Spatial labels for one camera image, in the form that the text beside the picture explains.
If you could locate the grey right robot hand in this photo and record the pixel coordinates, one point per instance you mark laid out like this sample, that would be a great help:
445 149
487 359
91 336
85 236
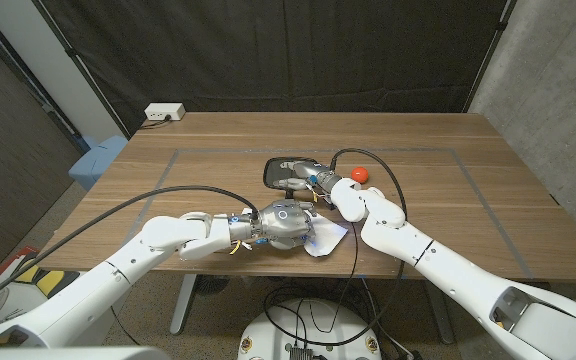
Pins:
318 172

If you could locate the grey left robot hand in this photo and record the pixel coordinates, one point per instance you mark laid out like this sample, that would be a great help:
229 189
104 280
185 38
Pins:
283 220

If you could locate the black hand mirror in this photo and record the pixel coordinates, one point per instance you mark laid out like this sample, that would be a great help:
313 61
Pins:
273 172

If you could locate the white paper sheet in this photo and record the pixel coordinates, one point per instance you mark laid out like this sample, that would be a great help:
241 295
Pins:
330 235

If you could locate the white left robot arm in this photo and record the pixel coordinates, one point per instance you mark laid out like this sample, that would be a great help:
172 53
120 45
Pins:
93 295

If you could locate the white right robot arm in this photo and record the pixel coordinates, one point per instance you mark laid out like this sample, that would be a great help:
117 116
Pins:
443 265

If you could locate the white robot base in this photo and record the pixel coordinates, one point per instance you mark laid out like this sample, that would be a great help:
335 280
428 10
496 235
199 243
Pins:
313 330

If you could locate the red ball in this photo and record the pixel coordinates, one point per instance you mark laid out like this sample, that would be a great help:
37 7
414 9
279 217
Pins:
360 175

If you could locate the black ribbed round object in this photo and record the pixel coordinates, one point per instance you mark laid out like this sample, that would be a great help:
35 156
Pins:
210 285

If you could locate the black backdrop curtain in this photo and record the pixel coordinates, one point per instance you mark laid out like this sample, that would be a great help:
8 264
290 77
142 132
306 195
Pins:
288 50

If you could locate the grey table leg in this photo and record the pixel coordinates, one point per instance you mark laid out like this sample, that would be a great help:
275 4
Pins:
440 320
183 305

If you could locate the white power strip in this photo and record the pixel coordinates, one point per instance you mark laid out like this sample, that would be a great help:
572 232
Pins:
164 111

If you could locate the light blue bin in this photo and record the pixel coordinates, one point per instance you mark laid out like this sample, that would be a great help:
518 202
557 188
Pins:
98 160

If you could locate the black backdrop stand pole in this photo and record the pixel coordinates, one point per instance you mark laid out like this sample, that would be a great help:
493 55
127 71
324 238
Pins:
70 51
491 55

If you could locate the yellow and black floor item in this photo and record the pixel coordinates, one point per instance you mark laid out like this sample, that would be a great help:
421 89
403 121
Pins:
50 282

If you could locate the white robot torso edge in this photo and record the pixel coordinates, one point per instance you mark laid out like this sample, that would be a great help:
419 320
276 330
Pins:
68 354

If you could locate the white floor mat red edge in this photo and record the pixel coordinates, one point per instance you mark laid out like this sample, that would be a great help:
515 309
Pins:
18 300

